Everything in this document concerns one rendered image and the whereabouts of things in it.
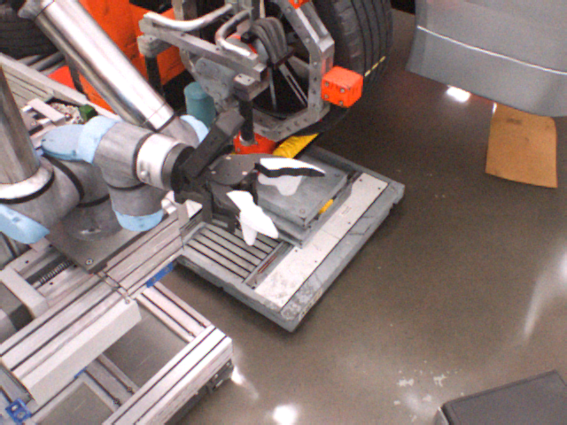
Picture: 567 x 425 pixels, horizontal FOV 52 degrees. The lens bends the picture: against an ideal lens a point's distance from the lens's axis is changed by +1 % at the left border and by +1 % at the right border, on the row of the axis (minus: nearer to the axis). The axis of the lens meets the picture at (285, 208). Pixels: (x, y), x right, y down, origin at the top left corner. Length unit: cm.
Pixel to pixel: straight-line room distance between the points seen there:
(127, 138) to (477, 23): 117
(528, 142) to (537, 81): 122
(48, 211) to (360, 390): 122
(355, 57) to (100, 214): 81
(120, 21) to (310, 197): 90
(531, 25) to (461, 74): 25
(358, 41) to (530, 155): 146
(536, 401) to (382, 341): 60
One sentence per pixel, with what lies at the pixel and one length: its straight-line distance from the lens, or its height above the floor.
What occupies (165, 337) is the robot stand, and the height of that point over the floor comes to 21.
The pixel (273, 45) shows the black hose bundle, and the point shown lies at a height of 101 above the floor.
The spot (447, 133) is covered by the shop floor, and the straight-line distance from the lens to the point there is 294.
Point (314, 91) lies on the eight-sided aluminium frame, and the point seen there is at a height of 82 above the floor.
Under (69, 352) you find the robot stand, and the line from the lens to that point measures 129.
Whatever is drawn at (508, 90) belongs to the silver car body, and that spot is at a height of 80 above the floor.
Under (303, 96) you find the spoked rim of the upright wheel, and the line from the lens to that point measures 185.
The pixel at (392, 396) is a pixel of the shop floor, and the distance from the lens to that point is 201.
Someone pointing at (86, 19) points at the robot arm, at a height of 132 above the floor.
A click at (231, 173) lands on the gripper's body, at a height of 125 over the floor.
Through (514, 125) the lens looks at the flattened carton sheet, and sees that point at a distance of 307.
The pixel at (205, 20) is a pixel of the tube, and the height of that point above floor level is 101.
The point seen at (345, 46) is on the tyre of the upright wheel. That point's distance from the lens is 164.
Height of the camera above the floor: 178
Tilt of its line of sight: 46 degrees down
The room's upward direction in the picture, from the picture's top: straight up
